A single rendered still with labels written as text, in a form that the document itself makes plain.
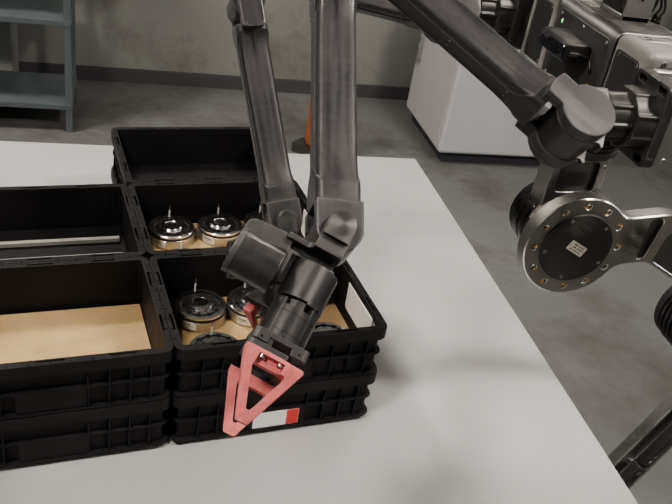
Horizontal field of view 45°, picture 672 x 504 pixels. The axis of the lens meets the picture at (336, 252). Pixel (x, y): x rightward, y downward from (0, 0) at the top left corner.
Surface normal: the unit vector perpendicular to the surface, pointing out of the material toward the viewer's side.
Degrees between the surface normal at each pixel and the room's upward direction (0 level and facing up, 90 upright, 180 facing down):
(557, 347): 0
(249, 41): 68
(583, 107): 38
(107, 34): 90
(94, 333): 0
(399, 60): 90
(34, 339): 0
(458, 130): 90
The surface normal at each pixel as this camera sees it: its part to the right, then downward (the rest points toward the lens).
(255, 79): 0.21, 0.00
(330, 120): 0.19, -0.33
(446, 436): 0.14, -0.84
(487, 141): 0.20, 0.54
